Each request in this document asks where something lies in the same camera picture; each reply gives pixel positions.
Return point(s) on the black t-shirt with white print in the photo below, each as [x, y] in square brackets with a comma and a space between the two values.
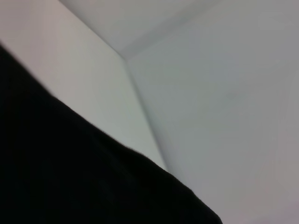
[70, 163]

